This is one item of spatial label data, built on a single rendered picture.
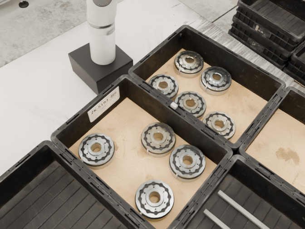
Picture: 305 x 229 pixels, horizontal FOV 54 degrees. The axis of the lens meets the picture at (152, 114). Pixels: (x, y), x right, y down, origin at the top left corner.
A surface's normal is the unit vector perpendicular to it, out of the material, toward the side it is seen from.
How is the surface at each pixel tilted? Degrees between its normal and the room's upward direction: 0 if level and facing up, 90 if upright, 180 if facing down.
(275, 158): 0
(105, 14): 93
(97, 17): 90
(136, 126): 0
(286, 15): 0
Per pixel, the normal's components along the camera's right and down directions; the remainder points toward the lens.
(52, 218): 0.03, -0.53
